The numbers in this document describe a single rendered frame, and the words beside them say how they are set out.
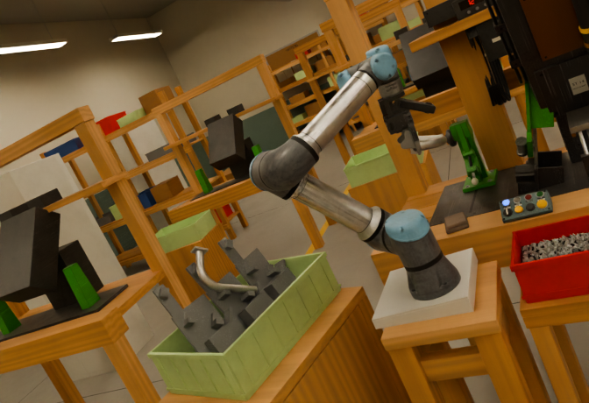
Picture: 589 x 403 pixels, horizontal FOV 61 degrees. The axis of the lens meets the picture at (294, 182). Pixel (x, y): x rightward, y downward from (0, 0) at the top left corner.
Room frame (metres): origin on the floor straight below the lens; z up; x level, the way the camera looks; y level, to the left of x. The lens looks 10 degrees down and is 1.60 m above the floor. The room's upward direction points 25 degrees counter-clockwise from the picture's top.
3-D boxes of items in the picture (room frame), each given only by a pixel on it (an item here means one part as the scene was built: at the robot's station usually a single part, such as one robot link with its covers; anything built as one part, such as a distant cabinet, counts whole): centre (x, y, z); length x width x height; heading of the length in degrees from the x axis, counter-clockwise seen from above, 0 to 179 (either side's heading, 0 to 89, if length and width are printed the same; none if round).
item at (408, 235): (1.38, -0.24, 1.06); 0.13 x 0.12 x 0.14; 18
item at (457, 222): (1.68, -0.45, 0.91); 0.10 x 0.08 x 0.03; 162
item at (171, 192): (7.47, 2.11, 1.13); 2.48 x 0.54 x 2.27; 66
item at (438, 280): (1.37, -0.24, 0.94); 0.15 x 0.15 x 0.10
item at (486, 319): (1.37, -0.25, 0.83); 0.32 x 0.32 x 0.04; 62
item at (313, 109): (11.62, -1.85, 1.11); 3.01 x 0.54 x 2.23; 66
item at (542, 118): (1.68, -0.87, 1.17); 0.13 x 0.12 x 0.20; 59
